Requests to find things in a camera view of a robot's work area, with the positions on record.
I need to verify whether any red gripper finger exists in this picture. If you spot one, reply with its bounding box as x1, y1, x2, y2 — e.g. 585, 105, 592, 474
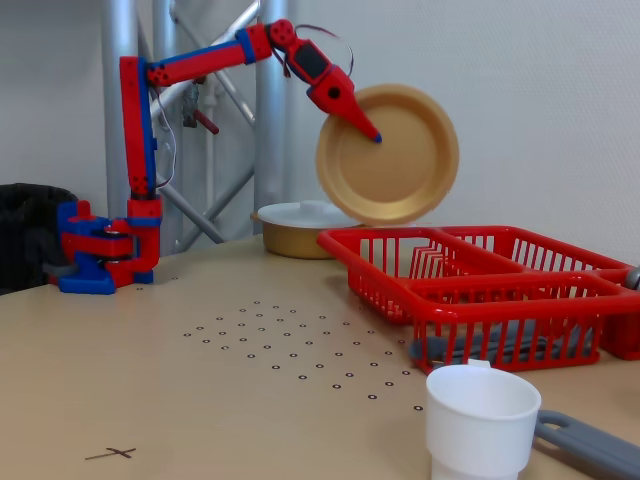
311, 73, 385, 145

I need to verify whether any red blue gripper body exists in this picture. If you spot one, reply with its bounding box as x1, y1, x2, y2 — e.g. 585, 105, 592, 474
286, 37, 355, 100

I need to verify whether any gold plastic plate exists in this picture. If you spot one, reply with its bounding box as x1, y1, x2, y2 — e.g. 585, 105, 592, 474
314, 83, 460, 227

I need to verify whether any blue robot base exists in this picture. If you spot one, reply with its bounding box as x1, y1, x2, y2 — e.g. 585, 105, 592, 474
56, 199, 156, 296

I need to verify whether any silver metal truss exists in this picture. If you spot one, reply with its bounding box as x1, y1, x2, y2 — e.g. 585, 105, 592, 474
102, 0, 296, 246

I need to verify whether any white pot lid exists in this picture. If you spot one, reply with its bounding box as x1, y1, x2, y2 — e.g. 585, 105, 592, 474
256, 199, 351, 230

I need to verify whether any gold plastic pot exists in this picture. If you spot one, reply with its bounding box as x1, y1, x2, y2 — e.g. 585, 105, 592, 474
249, 212, 366, 260

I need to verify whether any red plastic dish rack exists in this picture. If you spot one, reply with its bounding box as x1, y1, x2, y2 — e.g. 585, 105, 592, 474
316, 225, 640, 375

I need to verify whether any grey plastic cutlery piece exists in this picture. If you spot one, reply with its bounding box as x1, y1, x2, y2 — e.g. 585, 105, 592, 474
479, 319, 586, 354
409, 329, 594, 365

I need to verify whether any white plastic cup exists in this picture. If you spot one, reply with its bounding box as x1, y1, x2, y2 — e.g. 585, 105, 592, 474
424, 359, 543, 480

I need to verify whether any grey table clamp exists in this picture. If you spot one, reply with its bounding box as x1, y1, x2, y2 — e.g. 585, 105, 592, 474
42, 262, 81, 287

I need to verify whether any black waste bin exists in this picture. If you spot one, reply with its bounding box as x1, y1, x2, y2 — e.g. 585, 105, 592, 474
0, 183, 81, 296

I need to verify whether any red white gripper cable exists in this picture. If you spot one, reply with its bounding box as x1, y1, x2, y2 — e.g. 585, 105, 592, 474
282, 24, 355, 80

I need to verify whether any grey valve with red handle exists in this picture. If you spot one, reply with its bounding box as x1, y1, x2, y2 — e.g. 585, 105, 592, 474
179, 74, 221, 136

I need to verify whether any red white arm cable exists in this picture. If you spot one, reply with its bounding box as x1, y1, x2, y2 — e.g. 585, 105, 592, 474
148, 85, 179, 192

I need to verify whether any grey plastic utensil handle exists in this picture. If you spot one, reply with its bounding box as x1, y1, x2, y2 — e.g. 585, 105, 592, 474
532, 409, 640, 480

